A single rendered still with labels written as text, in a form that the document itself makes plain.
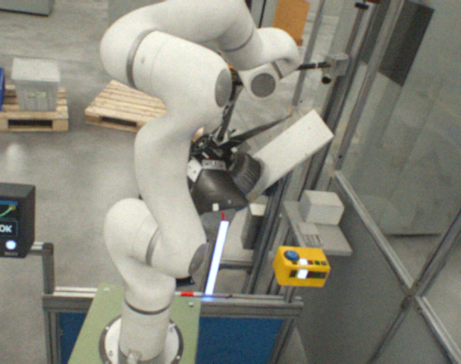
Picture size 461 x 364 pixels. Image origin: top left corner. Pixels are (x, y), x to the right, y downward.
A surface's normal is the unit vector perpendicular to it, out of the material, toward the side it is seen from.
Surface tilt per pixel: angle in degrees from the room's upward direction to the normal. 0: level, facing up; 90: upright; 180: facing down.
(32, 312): 0
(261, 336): 90
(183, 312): 1
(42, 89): 95
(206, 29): 120
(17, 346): 0
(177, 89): 95
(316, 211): 90
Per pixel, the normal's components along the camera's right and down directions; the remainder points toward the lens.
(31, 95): 0.31, 0.62
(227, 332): 0.11, 0.55
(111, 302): 0.18, -0.83
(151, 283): 0.36, -0.44
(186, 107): -0.43, 0.51
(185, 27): 0.05, 0.87
